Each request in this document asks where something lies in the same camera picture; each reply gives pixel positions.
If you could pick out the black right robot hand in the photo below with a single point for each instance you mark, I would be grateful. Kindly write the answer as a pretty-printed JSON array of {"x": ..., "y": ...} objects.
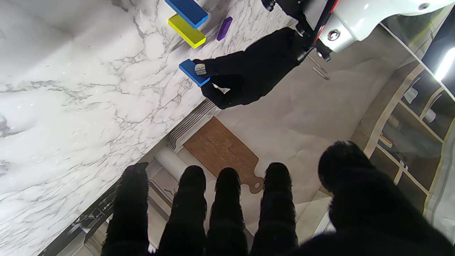
[{"x": 373, "y": 220}]

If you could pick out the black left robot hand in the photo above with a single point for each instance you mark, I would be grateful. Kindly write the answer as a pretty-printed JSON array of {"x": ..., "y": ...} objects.
[{"x": 256, "y": 71}]

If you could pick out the blue domino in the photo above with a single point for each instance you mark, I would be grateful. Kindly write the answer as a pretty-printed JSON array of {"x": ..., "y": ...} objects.
[
  {"x": 190, "y": 71},
  {"x": 188, "y": 10}
]

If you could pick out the yellow domino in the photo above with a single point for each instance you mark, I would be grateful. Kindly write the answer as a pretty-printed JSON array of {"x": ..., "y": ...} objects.
[{"x": 186, "y": 32}]

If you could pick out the purple domino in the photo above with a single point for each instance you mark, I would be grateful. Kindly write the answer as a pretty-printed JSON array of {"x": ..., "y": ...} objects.
[{"x": 224, "y": 28}]

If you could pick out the chrome faucet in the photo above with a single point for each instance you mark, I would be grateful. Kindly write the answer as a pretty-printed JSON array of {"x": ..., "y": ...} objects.
[{"x": 320, "y": 69}]

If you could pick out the stack of white plates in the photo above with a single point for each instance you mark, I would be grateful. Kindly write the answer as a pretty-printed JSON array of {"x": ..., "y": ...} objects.
[{"x": 192, "y": 124}]

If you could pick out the brown wooden cutting board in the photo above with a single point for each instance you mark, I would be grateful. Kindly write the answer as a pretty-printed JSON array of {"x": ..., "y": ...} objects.
[{"x": 220, "y": 149}]

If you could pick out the white framed shelf unit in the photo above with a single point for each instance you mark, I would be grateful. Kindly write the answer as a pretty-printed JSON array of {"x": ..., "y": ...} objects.
[{"x": 408, "y": 142}]

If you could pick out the bright tube light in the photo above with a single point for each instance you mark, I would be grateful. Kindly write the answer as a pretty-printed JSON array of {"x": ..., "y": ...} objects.
[{"x": 444, "y": 64}]

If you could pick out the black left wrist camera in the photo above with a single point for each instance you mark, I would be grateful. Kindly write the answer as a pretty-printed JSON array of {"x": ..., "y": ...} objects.
[{"x": 288, "y": 7}]

